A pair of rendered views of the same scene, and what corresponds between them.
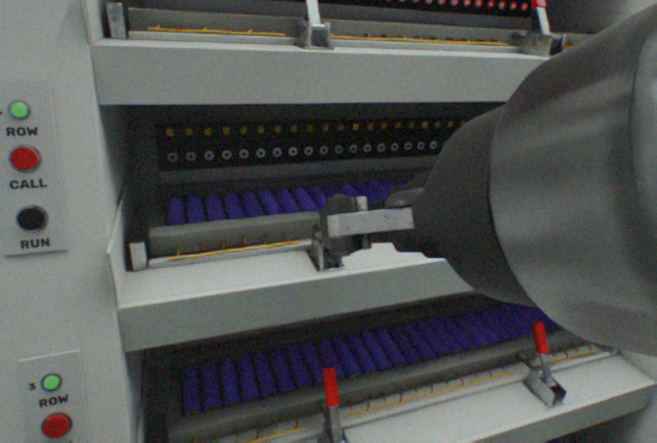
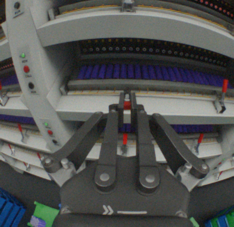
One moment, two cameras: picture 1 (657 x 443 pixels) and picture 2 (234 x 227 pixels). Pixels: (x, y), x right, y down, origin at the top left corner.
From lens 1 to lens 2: 0.19 m
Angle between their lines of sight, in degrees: 38
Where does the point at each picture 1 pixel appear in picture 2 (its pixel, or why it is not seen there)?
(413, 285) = not seen: hidden behind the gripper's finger
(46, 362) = (43, 119)
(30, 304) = (37, 106)
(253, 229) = (102, 85)
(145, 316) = (62, 113)
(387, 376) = not seen: hidden behind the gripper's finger
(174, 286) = (71, 104)
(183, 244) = (78, 88)
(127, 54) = (45, 29)
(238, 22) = (98, 3)
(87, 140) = (38, 61)
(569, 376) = (203, 147)
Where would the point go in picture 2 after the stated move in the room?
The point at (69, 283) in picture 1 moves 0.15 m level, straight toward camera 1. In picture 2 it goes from (42, 102) to (19, 150)
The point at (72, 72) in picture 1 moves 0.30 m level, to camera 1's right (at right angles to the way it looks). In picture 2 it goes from (32, 40) to (214, 35)
